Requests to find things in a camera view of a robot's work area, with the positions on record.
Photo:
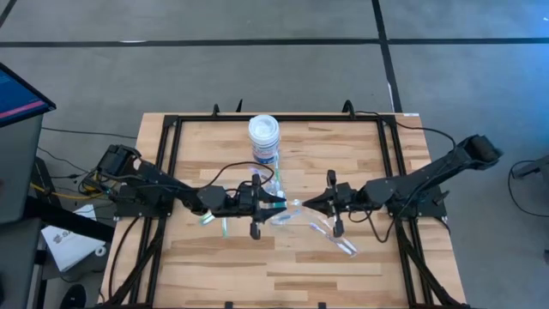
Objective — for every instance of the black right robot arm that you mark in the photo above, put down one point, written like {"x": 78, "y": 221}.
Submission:
{"x": 429, "y": 176}

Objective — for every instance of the green white toothbrush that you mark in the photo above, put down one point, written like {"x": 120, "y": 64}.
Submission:
{"x": 225, "y": 227}
{"x": 278, "y": 178}
{"x": 206, "y": 219}

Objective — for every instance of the white paper booklet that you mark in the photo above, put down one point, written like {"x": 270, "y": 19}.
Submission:
{"x": 68, "y": 244}

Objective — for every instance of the black metal table frame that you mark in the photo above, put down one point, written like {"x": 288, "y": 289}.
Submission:
{"x": 279, "y": 117}

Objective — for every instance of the white wipes canister blue label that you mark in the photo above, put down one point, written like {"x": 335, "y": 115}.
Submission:
{"x": 263, "y": 129}

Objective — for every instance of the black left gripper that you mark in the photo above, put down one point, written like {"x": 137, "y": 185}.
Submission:
{"x": 244, "y": 201}

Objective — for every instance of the black floor beam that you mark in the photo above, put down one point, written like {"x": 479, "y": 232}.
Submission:
{"x": 64, "y": 219}

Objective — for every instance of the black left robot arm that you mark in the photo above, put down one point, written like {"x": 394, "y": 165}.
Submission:
{"x": 158, "y": 184}

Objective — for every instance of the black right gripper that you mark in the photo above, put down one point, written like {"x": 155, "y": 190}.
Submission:
{"x": 347, "y": 197}

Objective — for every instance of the blue display screen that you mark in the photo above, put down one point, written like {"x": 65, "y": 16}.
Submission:
{"x": 17, "y": 98}

